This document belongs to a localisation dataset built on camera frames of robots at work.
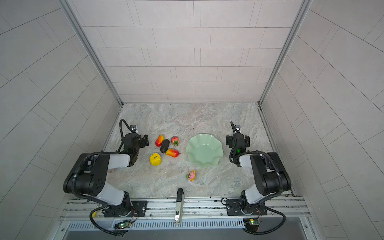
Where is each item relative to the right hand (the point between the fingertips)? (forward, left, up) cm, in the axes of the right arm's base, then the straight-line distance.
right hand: (237, 134), depth 95 cm
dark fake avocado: (-5, +46, 0) cm, 46 cm away
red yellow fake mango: (-3, +50, +1) cm, 50 cm away
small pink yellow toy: (-25, +30, 0) cm, 39 cm away
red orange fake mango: (-11, +41, 0) cm, 42 cm away
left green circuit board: (-43, +61, 0) cm, 75 cm away
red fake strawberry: (-3, +39, +1) cm, 40 cm away
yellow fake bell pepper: (-15, +50, +2) cm, 52 cm away
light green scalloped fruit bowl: (-9, +22, -3) cm, 23 cm away
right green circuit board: (-45, +1, -5) cm, 46 cm away
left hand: (+4, +61, +3) cm, 61 cm away
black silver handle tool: (-33, +35, +1) cm, 49 cm away
